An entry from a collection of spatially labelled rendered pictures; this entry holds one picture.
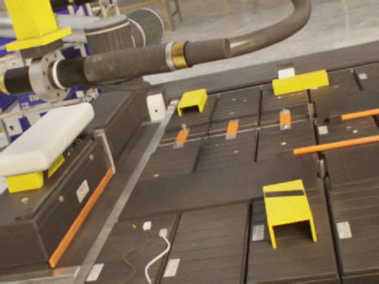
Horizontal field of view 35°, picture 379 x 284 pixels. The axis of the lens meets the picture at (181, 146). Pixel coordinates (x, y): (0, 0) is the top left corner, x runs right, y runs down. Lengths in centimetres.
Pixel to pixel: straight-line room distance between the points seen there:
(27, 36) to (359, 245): 63
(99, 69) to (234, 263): 38
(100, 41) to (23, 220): 157
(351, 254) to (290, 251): 10
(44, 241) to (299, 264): 47
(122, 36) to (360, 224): 177
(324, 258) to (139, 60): 42
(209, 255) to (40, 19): 48
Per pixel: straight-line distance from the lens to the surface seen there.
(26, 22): 104
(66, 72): 103
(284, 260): 97
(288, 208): 102
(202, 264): 101
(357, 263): 94
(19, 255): 117
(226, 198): 120
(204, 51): 91
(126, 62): 96
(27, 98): 405
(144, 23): 282
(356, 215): 107
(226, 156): 144
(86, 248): 121
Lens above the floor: 151
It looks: 19 degrees down
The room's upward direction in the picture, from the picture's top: 14 degrees counter-clockwise
